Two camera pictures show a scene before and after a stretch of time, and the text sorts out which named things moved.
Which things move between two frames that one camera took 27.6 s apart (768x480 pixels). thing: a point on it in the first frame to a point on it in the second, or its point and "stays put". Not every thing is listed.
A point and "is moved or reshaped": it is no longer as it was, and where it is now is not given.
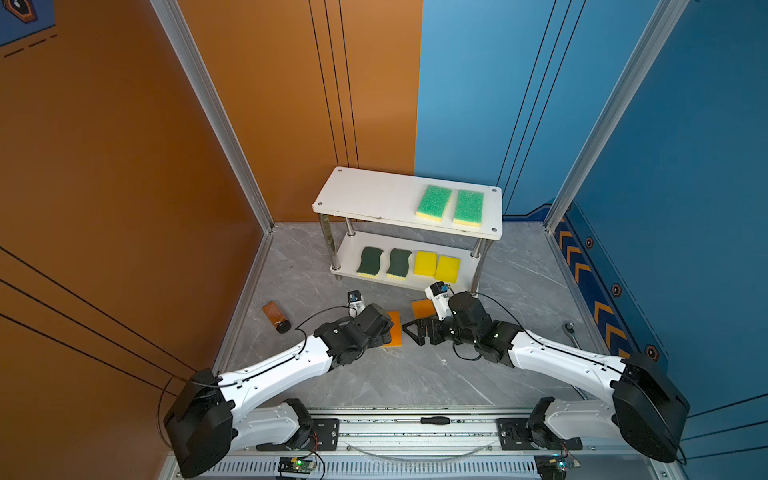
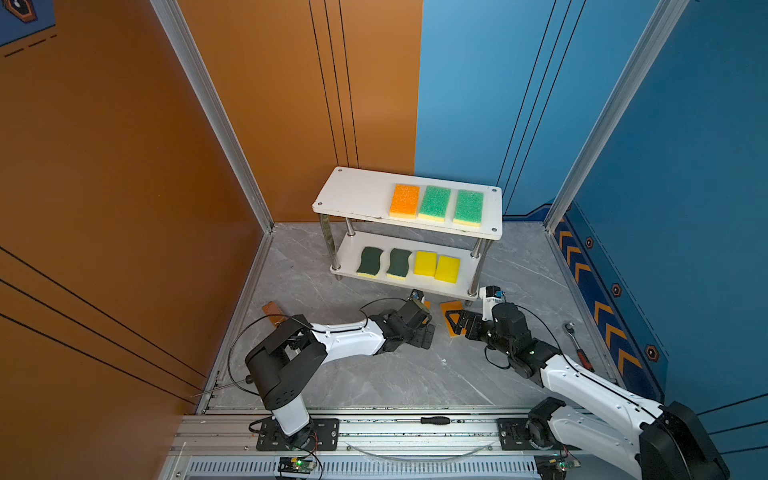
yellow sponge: x=425 y=264 stays put
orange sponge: x=395 y=330 is moved or reshaped
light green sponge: x=469 y=208 stays put
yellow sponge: x=448 y=269 stays put
